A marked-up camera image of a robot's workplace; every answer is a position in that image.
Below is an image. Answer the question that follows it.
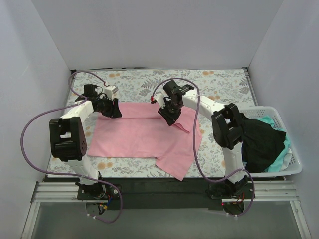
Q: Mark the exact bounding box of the pink t shirt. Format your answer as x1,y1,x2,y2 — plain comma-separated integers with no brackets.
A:
87,102,202,181

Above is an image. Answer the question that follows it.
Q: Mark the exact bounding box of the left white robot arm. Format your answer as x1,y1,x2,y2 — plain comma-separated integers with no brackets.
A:
49,84,122,199

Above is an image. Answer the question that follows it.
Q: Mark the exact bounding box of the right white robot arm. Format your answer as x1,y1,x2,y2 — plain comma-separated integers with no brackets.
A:
151,78,248,198

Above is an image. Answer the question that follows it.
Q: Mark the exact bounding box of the floral table cloth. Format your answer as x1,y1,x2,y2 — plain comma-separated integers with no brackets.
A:
47,69,256,178

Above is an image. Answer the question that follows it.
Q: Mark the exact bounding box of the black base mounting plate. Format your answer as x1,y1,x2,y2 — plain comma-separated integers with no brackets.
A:
76,178,255,212

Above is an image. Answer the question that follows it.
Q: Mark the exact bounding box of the black t shirt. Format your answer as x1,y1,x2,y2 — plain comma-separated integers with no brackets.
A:
241,113,286,173

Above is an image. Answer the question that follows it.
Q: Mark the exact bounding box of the teal t shirt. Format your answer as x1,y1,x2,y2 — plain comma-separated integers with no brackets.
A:
257,115,292,173

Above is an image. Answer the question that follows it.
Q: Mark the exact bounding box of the white t shirt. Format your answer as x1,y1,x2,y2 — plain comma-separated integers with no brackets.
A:
281,148,293,171

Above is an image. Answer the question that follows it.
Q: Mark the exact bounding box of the white plastic laundry basket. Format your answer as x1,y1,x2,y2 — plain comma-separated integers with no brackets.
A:
239,106,302,178

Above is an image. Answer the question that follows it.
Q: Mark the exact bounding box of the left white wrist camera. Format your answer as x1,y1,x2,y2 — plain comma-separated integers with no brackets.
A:
103,85,119,101

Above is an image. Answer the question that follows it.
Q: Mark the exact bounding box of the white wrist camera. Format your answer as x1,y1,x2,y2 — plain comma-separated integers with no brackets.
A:
103,85,119,101
151,93,165,108

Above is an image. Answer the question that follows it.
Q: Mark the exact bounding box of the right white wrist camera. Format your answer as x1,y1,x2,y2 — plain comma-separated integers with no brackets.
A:
151,93,165,108

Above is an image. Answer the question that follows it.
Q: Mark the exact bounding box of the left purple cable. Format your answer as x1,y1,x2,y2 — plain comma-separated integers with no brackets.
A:
20,71,124,224

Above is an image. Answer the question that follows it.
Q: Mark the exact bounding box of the purple cable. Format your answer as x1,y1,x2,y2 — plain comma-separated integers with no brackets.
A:
20,71,124,224
151,77,256,217

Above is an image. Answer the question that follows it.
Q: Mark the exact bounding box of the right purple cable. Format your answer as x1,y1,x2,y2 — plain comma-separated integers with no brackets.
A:
151,77,256,217

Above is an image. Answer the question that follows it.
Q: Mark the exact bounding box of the aluminium frame rail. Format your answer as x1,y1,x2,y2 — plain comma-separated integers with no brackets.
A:
31,181,299,203

